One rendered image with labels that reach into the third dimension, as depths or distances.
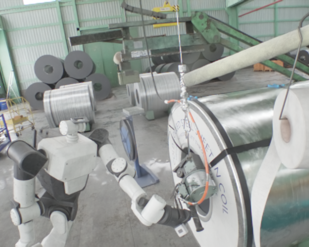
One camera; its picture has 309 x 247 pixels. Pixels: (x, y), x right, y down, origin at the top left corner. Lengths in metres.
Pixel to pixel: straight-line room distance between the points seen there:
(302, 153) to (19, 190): 1.00
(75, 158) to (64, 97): 5.22
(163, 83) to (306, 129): 5.97
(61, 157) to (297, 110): 0.87
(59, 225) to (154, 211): 0.59
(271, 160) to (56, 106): 5.86
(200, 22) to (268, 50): 1.60
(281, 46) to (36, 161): 0.91
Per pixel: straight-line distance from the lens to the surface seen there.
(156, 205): 0.89
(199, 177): 1.13
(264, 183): 0.63
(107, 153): 1.11
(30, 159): 0.96
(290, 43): 0.46
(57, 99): 6.21
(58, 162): 1.00
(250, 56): 0.47
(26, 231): 1.19
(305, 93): 0.45
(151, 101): 6.17
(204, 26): 2.04
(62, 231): 1.31
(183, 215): 1.01
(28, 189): 1.06
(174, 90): 6.32
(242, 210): 1.08
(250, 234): 1.16
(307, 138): 0.42
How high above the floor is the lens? 1.61
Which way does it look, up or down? 16 degrees down
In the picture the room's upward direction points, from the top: 8 degrees counter-clockwise
